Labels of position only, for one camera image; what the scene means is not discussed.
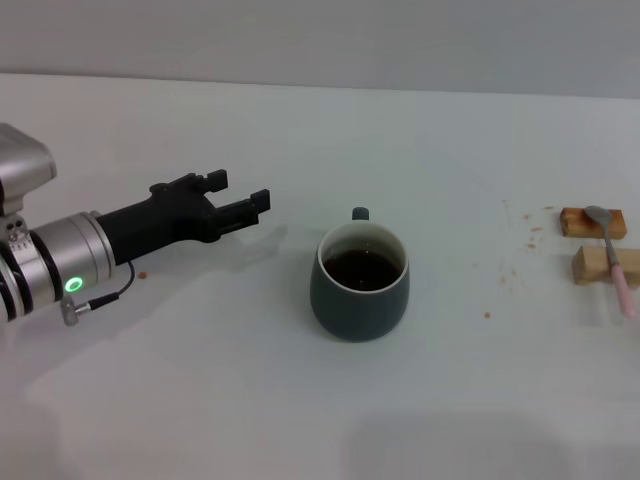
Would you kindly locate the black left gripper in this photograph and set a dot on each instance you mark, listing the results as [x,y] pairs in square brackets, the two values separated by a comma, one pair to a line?
[160,220]

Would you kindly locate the dark grey ceramic mug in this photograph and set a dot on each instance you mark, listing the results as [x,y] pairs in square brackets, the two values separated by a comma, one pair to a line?
[360,315]

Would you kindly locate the dark brown coffee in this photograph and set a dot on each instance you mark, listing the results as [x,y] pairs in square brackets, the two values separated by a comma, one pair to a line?
[361,270]

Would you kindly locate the light notched wooden block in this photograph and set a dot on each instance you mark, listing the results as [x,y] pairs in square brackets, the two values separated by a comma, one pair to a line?
[592,265]

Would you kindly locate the stained flat wooden block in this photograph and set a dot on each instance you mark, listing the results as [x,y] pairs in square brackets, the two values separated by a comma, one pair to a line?
[617,227]

